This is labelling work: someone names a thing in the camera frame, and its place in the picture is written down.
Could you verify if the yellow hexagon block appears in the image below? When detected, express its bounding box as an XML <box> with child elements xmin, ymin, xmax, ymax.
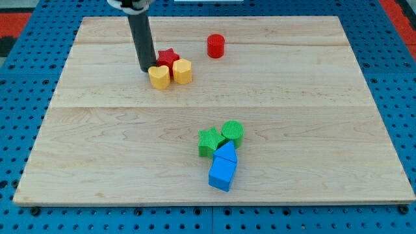
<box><xmin>172</xmin><ymin>58</ymin><xmax>192</xmax><ymax>85</ymax></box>

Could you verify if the yellow heart block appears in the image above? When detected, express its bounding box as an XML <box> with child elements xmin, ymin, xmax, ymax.
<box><xmin>148</xmin><ymin>65</ymin><xmax>171</xmax><ymax>90</ymax></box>

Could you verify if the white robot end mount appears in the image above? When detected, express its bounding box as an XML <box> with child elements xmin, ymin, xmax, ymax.
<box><xmin>107</xmin><ymin>0</ymin><xmax>155</xmax><ymax>15</ymax></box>

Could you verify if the green cylinder block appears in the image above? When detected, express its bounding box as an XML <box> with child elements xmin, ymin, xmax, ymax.
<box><xmin>221</xmin><ymin>120</ymin><xmax>244</xmax><ymax>148</ymax></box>

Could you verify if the green star block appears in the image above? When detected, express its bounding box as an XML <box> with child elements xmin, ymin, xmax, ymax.
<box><xmin>198</xmin><ymin>127</ymin><xmax>226</xmax><ymax>159</ymax></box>

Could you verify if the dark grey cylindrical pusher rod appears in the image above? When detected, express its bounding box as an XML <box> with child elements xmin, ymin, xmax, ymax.
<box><xmin>127</xmin><ymin>12</ymin><xmax>157</xmax><ymax>73</ymax></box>

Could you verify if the blue cube block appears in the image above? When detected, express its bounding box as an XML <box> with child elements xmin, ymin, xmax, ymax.
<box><xmin>208</xmin><ymin>157</ymin><xmax>237</xmax><ymax>192</ymax></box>

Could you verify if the red star block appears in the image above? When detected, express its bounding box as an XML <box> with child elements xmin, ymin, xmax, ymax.
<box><xmin>157</xmin><ymin>48</ymin><xmax>180</xmax><ymax>77</ymax></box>

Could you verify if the red cylinder block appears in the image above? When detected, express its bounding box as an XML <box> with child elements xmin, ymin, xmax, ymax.
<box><xmin>207</xmin><ymin>34</ymin><xmax>226</xmax><ymax>59</ymax></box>

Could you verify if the light wooden board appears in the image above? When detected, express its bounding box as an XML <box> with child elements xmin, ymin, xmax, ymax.
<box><xmin>14</xmin><ymin>16</ymin><xmax>415</xmax><ymax>207</ymax></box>

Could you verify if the blue triangle block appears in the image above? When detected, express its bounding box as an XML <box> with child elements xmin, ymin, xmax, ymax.
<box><xmin>213</xmin><ymin>140</ymin><xmax>238</xmax><ymax>163</ymax></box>

